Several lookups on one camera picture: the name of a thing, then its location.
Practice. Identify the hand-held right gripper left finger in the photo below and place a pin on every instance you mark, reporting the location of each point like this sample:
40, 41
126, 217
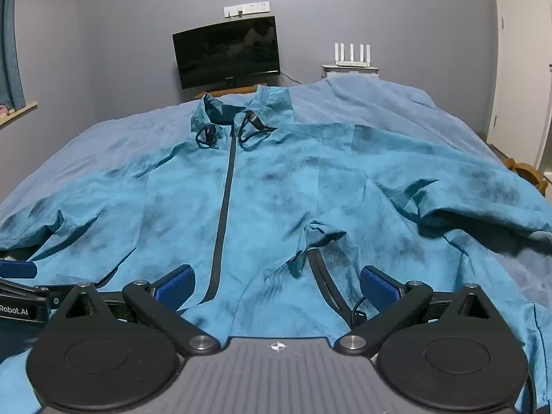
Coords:
176, 287

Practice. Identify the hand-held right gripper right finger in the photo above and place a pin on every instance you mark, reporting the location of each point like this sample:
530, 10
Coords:
379, 287

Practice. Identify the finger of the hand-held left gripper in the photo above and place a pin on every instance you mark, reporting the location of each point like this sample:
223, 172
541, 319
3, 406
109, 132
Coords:
17, 269

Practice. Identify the teal zip jacket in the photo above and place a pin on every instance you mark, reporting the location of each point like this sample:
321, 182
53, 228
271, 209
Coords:
267, 207

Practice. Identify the wooden window sill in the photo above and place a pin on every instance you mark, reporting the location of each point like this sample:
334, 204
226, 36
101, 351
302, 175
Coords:
19, 112

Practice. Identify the wooden chair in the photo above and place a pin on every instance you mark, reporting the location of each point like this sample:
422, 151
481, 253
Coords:
528, 172

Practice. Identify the wooden desk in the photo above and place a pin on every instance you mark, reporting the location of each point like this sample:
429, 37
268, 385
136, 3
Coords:
233, 90

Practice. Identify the teal curtain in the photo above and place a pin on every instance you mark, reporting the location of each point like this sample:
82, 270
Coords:
9, 51

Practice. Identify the white wifi router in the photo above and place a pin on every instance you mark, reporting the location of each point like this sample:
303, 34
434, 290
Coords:
352, 61

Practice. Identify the black computer monitor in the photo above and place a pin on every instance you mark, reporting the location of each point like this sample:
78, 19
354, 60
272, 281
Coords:
226, 51

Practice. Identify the white door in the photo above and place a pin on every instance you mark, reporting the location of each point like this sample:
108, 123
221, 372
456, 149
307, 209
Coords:
522, 51

